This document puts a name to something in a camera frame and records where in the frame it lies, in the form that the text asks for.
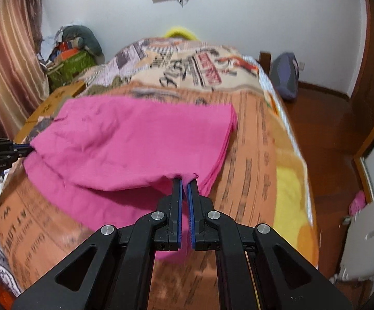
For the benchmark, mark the blue grey bag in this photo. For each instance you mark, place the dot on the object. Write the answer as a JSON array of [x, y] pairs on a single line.
[[285, 74]]

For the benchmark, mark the grey plush cushion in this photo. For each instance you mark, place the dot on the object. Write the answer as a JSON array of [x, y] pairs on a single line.
[[88, 40]]

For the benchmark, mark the wooden bed post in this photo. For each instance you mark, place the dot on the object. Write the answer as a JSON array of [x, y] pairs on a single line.
[[265, 59]]

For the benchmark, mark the orange box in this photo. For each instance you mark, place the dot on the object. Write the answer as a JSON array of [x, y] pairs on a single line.
[[67, 50]]

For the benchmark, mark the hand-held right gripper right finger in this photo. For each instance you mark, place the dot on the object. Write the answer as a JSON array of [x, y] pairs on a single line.
[[190, 222]]

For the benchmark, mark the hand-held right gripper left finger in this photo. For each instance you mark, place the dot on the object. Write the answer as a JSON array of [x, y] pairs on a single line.
[[180, 226]]

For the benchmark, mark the wooden lap table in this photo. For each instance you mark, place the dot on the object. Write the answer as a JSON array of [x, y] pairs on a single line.
[[57, 97]]

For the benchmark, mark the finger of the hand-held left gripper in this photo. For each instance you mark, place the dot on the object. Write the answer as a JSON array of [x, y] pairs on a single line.
[[19, 154], [20, 144]]

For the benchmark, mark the newspaper print blanket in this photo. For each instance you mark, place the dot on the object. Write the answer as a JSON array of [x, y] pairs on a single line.
[[254, 142]]

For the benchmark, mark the striped brown curtain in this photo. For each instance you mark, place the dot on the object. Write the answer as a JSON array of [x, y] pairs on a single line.
[[6, 55]]

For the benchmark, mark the pink pants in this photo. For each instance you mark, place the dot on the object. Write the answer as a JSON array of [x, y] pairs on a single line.
[[125, 142]]

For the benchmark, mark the white cabinet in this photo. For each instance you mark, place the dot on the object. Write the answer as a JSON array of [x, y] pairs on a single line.
[[367, 242]]

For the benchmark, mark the yellow pillow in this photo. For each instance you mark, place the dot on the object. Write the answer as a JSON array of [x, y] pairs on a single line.
[[180, 32]]

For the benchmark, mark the white wall outlet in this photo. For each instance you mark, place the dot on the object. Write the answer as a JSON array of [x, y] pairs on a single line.
[[302, 65]]

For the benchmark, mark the pink slipper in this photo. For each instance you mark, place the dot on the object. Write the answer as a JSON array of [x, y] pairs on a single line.
[[357, 203]]

